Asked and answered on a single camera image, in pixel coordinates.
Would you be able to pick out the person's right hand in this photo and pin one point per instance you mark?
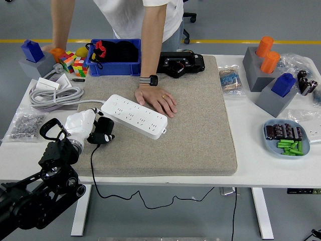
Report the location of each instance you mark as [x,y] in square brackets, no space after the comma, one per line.
[51,47]

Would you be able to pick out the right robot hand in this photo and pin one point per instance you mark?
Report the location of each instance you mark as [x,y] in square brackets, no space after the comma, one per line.
[317,233]

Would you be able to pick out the person's left hand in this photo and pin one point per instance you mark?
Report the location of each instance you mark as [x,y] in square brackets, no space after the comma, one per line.
[155,96]

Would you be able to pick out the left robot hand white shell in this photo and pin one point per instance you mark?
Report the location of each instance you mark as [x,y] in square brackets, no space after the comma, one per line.
[80,123]

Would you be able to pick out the black plug adapter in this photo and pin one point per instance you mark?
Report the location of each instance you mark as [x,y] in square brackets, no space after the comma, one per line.
[105,125]

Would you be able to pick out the white power strip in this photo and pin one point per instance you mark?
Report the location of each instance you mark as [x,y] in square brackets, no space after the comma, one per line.
[135,115]

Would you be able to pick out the person's right forearm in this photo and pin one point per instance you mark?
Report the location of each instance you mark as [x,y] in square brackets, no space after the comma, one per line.
[61,22]

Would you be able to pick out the person's left forearm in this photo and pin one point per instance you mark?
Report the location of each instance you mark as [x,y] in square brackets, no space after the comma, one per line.
[151,42]

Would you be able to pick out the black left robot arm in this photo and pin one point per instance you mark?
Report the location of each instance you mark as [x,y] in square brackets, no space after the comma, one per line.
[57,155]

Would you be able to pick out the black wrist watch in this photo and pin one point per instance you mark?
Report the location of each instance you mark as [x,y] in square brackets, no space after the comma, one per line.
[153,80]

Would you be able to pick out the blue house-shaped block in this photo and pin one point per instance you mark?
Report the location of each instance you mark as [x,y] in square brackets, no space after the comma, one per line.
[31,51]
[283,85]

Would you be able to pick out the colourful puzzle cube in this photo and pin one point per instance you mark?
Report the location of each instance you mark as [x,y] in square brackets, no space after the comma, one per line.
[79,66]
[66,62]

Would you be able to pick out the grey single-slot holder block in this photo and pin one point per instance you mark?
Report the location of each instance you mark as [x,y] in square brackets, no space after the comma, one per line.
[272,103]
[32,70]

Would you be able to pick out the yellow ball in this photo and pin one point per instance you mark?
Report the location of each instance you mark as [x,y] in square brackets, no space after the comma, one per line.
[81,51]

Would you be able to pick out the white card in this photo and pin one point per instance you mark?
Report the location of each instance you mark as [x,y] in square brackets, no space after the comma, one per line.
[64,80]

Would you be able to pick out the small white box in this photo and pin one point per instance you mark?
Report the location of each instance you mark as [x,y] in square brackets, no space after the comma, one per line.
[46,84]

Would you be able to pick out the small dark stick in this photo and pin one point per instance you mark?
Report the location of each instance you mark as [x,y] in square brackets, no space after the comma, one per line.
[77,80]

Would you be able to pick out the black table height controller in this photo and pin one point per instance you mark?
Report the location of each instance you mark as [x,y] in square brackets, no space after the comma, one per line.
[303,191]

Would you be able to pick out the grey-brown mat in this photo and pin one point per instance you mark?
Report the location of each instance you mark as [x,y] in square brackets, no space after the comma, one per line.
[175,138]

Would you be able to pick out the black mechanical device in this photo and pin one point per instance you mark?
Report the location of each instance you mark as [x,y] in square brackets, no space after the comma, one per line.
[190,62]

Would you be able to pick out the black pouch red lining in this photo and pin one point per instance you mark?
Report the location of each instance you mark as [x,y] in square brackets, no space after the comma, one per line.
[100,49]

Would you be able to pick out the blue plastic bin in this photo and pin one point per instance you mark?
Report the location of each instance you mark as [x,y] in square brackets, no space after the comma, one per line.
[113,69]

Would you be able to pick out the black round pouch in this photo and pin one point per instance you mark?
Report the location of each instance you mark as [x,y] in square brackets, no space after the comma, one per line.
[128,51]

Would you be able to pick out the clear bag of screws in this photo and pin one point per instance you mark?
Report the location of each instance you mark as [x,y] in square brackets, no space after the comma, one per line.
[25,125]

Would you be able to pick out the white table leg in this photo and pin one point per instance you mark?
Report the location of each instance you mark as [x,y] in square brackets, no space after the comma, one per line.
[262,213]
[81,216]

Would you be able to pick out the black office chair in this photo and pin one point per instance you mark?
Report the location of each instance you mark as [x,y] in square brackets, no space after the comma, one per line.
[186,32]

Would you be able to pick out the clear bag of resistors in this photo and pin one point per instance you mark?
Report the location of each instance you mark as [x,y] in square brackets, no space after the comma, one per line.
[230,81]

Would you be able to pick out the person's torso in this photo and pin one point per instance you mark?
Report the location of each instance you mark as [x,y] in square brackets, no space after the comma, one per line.
[125,15]

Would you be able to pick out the green cylindrical battery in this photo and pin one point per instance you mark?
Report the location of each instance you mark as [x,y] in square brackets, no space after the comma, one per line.
[294,144]
[287,141]
[296,151]
[300,146]
[283,144]
[288,153]

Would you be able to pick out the light blue plate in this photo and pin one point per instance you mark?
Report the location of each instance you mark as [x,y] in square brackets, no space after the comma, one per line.
[272,148]

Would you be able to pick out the white socket panel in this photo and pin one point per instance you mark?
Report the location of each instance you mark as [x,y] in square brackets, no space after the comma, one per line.
[314,133]

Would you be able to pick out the black cylindrical capacitor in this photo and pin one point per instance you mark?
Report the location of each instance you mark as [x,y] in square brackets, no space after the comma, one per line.
[270,132]
[303,85]
[279,131]
[311,88]
[288,131]
[302,74]
[298,133]

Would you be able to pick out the grey double-slot holder block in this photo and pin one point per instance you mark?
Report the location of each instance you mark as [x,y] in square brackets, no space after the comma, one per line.
[255,80]

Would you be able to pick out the flat clear plastic bag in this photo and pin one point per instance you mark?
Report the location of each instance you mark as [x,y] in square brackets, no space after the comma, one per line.
[301,116]

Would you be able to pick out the orange cylinder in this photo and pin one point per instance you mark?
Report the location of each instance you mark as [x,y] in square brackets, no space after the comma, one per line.
[264,46]
[269,62]

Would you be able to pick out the clear bag blue parts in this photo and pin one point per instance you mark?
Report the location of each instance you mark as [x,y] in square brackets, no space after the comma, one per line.
[317,96]

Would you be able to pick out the crumpled clear plastic bag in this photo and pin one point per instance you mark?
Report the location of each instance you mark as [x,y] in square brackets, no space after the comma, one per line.
[293,61]

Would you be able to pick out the grey wall plug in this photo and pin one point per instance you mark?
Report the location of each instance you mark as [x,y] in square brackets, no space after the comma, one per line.
[58,68]

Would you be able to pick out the grey metal bracket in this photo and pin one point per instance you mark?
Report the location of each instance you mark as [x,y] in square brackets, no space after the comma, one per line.
[227,191]

